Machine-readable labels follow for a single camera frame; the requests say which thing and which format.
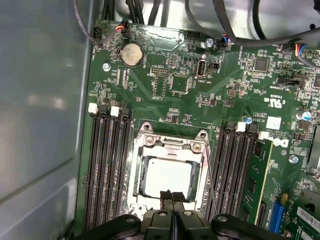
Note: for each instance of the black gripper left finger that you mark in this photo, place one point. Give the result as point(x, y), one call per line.
point(157, 225)

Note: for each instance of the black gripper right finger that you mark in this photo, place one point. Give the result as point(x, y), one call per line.
point(190, 225)

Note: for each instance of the metal locking lever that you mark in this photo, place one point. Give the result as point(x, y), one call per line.
point(211, 180)

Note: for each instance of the silver CPU chip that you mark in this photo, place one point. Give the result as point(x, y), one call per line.
point(167, 175)

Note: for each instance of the metal socket cover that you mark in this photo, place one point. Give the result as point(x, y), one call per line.
point(175, 152)

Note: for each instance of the black expansion slot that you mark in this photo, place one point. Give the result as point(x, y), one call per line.
point(260, 215)

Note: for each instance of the blue expansion slot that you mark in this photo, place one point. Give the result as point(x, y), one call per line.
point(276, 217)

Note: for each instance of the CPU socket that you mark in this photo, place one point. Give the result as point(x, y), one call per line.
point(146, 128)

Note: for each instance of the green RAM stick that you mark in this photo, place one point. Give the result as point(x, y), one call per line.
point(257, 175)

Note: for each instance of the black graphics card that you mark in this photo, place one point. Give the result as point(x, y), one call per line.
point(307, 217)

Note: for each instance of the silver chipset heatsink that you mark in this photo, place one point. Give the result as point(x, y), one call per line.
point(315, 150)

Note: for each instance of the green motherboard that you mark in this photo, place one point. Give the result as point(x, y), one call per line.
point(222, 75)

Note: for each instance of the internal USB port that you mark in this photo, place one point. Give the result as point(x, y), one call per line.
point(201, 67)

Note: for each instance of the coin cell battery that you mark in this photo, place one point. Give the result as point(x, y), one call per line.
point(132, 53)

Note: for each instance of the black PC case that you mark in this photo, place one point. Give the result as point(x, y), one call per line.
point(37, 100)

